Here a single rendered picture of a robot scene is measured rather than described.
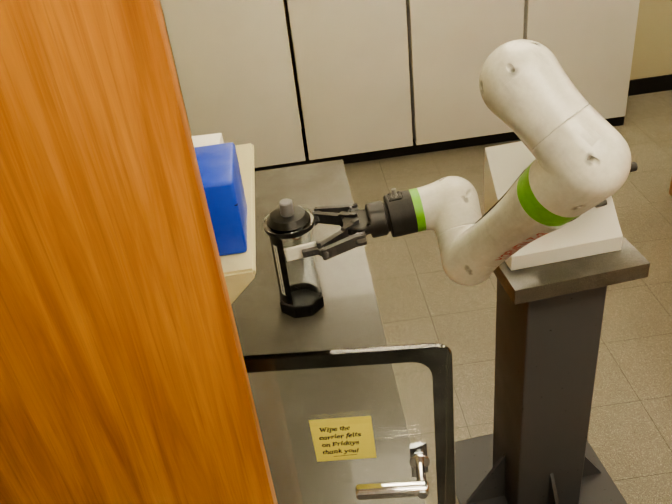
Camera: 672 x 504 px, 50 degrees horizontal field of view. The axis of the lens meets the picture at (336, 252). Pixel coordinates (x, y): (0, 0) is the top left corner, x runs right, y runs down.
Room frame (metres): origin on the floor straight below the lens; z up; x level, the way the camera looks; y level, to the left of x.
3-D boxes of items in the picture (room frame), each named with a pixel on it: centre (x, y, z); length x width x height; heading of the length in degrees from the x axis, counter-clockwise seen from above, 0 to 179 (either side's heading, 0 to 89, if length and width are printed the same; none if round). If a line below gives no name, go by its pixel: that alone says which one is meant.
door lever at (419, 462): (0.59, -0.04, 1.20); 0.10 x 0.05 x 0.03; 85
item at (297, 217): (1.31, 0.09, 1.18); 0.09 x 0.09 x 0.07
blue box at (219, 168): (0.72, 0.15, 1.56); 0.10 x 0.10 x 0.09; 2
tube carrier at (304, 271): (1.31, 0.09, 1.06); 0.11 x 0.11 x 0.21
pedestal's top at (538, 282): (1.44, -0.52, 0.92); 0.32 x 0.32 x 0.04; 7
